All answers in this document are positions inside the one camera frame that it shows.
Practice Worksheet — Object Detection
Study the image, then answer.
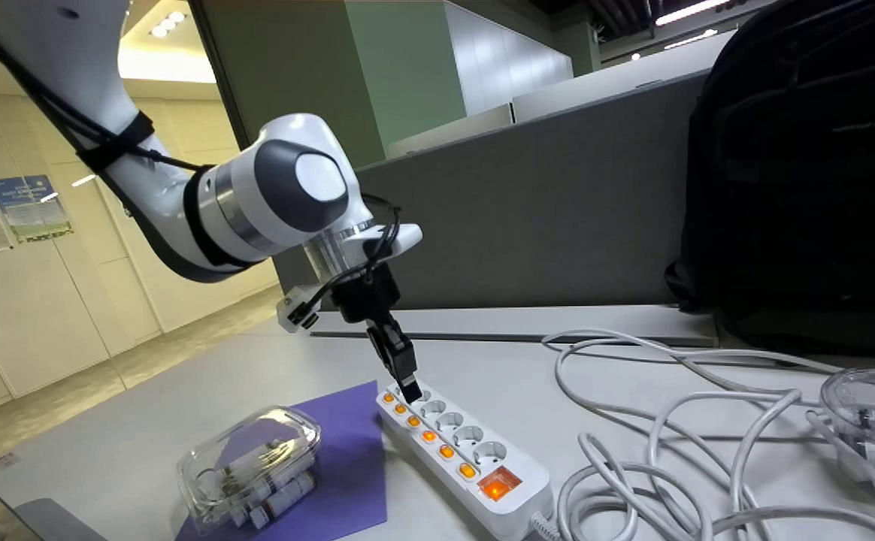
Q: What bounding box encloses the green pillar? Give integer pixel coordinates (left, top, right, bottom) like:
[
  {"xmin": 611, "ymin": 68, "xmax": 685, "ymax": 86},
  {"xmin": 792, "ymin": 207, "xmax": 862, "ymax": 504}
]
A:
[{"xmin": 187, "ymin": 0, "xmax": 470, "ymax": 200}]

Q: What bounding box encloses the fluorescent ceiling lamp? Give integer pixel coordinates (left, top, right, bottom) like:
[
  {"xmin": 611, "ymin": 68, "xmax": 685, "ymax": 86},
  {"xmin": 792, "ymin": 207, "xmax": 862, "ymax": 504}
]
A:
[{"xmin": 651, "ymin": 0, "xmax": 736, "ymax": 30}]

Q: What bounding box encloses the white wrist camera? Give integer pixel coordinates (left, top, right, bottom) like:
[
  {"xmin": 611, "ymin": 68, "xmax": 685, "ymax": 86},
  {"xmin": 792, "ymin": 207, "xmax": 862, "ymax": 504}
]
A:
[{"xmin": 274, "ymin": 285, "xmax": 321, "ymax": 337}]

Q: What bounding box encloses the purple paper sheet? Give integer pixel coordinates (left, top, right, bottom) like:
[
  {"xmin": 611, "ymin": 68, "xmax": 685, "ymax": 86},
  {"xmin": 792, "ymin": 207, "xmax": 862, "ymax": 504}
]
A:
[{"xmin": 175, "ymin": 380, "xmax": 391, "ymax": 541}]

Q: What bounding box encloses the black backpack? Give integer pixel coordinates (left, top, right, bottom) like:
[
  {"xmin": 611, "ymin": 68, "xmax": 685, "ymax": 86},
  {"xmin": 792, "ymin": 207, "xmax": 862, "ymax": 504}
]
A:
[{"xmin": 662, "ymin": 0, "xmax": 875, "ymax": 362}]

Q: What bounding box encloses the white power strip cable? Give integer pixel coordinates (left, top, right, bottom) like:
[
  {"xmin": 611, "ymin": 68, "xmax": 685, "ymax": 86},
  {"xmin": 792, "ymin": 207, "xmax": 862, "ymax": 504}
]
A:
[{"xmin": 529, "ymin": 429, "xmax": 680, "ymax": 541}]

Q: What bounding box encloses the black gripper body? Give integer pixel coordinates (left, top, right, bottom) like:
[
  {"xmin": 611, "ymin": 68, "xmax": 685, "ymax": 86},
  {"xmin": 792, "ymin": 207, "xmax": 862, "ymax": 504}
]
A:
[{"xmin": 332, "ymin": 262, "xmax": 405, "ymax": 328}]

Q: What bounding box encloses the grey partition panel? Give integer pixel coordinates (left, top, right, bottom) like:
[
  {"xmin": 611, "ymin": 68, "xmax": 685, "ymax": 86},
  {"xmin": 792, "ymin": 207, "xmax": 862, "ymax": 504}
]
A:
[{"xmin": 270, "ymin": 72, "xmax": 718, "ymax": 317}]

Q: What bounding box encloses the clear plastic container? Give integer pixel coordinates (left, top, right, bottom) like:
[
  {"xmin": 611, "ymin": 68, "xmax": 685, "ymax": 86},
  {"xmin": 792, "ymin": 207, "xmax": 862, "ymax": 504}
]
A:
[{"xmin": 175, "ymin": 404, "xmax": 326, "ymax": 528}]

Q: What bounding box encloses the blue and white wall poster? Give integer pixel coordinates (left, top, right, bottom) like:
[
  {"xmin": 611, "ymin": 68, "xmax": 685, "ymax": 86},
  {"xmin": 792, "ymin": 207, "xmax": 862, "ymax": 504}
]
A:
[{"xmin": 0, "ymin": 172, "xmax": 74, "ymax": 243}]

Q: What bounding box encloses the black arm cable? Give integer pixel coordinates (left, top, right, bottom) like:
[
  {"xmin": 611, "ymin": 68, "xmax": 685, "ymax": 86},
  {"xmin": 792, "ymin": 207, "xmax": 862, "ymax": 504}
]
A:
[{"xmin": 0, "ymin": 4, "xmax": 405, "ymax": 303}]

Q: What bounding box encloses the white six-socket power strip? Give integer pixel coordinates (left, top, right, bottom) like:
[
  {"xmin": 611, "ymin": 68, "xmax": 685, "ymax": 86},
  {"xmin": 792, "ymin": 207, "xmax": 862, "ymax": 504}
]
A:
[{"xmin": 372, "ymin": 377, "xmax": 555, "ymax": 541}]

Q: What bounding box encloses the long white tangled cable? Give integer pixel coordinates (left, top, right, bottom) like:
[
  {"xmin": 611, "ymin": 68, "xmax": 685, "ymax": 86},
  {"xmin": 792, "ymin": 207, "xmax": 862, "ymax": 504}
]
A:
[{"xmin": 538, "ymin": 328, "xmax": 875, "ymax": 541}]

